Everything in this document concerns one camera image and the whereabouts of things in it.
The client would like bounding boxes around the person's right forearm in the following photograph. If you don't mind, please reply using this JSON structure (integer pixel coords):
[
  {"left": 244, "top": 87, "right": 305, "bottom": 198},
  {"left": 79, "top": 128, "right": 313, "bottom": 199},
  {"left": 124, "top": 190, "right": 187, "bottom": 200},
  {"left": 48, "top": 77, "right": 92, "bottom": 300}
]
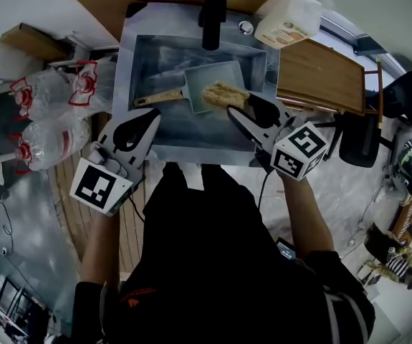
[{"left": 278, "top": 170, "right": 336, "bottom": 262}]

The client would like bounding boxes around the slatted wooden board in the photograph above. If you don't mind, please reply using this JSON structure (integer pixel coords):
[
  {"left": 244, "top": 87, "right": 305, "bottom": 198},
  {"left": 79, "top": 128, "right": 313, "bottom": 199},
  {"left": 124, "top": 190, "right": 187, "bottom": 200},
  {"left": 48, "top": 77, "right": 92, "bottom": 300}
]
[{"left": 49, "top": 113, "right": 146, "bottom": 283}]

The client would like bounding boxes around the round steel sink knob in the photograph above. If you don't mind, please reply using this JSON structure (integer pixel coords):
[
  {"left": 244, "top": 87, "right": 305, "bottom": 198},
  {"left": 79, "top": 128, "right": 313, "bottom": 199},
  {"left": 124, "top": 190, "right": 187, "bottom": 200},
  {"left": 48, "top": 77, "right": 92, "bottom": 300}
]
[{"left": 238, "top": 19, "right": 255, "bottom": 36}]

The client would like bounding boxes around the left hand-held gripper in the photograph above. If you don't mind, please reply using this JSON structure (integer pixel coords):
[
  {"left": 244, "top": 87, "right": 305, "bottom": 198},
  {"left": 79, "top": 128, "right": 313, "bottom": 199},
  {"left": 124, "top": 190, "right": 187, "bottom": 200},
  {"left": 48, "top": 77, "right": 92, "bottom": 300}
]
[{"left": 69, "top": 107, "right": 163, "bottom": 218}]

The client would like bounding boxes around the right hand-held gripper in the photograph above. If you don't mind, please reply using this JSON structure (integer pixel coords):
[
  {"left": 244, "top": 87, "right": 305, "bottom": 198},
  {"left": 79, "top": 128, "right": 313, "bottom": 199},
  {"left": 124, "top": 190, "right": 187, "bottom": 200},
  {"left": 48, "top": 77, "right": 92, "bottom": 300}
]
[{"left": 226, "top": 95, "right": 330, "bottom": 182}]

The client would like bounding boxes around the black floor cable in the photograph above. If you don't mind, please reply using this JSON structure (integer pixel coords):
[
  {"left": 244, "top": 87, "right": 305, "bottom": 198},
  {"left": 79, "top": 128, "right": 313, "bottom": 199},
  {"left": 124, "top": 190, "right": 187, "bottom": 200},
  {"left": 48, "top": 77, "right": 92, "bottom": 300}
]
[{"left": 0, "top": 200, "right": 15, "bottom": 257}]

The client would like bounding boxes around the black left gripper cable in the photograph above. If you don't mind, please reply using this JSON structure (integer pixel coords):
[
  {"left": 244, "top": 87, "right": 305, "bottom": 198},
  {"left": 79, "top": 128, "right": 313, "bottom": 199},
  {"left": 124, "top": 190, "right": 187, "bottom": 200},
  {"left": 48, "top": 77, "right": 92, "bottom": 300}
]
[{"left": 128, "top": 196, "right": 146, "bottom": 224}]

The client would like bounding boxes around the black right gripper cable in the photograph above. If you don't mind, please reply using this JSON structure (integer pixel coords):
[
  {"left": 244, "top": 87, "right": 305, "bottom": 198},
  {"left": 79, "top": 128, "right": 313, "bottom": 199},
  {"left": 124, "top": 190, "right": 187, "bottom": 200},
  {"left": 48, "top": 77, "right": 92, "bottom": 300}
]
[{"left": 257, "top": 170, "right": 275, "bottom": 211}]

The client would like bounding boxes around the wooden drainboard table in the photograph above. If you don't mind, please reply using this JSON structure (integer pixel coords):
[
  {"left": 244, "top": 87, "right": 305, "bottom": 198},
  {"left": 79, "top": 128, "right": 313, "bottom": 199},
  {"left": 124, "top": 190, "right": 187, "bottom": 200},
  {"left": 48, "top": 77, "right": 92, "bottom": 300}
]
[{"left": 276, "top": 37, "right": 386, "bottom": 125}]

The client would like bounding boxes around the beige scrubbing sponge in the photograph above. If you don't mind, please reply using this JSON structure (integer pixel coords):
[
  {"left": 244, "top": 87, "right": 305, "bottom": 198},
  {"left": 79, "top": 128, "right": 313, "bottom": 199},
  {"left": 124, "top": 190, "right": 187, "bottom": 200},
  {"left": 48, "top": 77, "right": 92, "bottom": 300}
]
[{"left": 201, "top": 80, "right": 251, "bottom": 111}]

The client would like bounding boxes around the black bag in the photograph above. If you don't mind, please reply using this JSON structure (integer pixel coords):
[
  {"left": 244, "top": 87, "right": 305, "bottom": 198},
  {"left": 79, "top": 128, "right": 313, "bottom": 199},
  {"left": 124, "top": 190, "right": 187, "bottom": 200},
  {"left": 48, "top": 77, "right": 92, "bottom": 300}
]
[{"left": 364, "top": 221, "right": 398, "bottom": 263}]

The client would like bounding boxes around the white detergent bottle orange label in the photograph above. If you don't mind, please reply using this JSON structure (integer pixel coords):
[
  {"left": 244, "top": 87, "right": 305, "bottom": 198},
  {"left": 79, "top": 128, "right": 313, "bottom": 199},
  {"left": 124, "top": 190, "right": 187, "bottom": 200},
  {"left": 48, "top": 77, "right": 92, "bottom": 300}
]
[{"left": 253, "top": 0, "right": 323, "bottom": 50}]

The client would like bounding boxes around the yellow wooden frame with rope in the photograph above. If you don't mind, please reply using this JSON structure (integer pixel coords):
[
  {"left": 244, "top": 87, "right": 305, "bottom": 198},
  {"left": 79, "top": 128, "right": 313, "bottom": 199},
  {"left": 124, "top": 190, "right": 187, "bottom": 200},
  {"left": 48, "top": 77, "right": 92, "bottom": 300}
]
[{"left": 391, "top": 182, "right": 412, "bottom": 244}]

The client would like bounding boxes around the black phone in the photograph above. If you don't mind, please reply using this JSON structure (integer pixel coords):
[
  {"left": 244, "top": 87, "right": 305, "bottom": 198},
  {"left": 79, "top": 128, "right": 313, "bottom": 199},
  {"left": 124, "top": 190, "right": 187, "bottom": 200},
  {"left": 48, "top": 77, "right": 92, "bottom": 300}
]
[{"left": 274, "top": 237, "right": 298, "bottom": 262}]

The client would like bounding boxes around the grey square pan wooden handle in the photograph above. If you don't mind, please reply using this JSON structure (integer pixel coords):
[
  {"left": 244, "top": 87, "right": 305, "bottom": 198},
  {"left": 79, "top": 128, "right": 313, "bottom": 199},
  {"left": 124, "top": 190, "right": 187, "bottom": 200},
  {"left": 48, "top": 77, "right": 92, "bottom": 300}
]
[{"left": 132, "top": 59, "right": 248, "bottom": 115}]

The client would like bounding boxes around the brown cardboard box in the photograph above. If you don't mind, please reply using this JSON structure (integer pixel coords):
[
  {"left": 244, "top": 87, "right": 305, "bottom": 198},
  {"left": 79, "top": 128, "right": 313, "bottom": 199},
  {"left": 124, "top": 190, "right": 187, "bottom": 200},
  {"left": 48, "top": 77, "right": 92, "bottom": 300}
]
[{"left": 0, "top": 22, "right": 71, "bottom": 62}]

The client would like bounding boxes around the black office chair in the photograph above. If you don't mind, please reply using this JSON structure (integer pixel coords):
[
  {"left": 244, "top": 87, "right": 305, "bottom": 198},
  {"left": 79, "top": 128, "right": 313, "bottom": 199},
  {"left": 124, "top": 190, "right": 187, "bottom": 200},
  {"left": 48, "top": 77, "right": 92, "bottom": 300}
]
[{"left": 328, "top": 70, "right": 412, "bottom": 168}]

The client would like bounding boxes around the person's left forearm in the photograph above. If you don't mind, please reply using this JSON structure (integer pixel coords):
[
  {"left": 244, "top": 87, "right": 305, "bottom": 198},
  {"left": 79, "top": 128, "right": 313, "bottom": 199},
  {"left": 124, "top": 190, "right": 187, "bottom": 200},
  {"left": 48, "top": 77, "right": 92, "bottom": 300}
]
[{"left": 80, "top": 211, "right": 123, "bottom": 287}]

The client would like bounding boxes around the person's black shirt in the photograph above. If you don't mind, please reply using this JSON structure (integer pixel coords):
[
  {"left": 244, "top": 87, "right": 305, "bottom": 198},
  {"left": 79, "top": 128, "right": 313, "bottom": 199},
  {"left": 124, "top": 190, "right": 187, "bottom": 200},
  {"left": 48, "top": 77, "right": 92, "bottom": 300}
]
[{"left": 72, "top": 161, "right": 377, "bottom": 344}]

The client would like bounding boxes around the stainless steel sink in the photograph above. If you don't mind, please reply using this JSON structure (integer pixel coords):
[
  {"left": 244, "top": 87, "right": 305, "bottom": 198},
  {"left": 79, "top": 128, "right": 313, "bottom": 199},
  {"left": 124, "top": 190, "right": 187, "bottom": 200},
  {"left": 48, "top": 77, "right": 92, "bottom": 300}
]
[{"left": 112, "top": 1, "right": 282, "bottom": 165}]

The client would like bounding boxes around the black faucet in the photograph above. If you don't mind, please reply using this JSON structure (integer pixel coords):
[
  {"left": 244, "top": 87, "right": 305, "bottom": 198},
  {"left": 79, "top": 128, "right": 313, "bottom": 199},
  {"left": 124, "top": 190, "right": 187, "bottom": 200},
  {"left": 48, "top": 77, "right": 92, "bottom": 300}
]
[{"left": 198, "top": 0, "right": 229, "bottom": 52}]

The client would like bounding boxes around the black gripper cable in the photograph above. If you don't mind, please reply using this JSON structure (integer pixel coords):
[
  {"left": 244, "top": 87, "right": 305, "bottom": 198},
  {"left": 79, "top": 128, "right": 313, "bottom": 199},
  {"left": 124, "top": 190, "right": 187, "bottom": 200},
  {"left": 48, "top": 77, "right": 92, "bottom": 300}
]
[
  {"left": 128, "top": 196, "right": 146, "bottom": 224},
  {"left": 257, "top": 170, "right": 275, "bottom": 211}
]

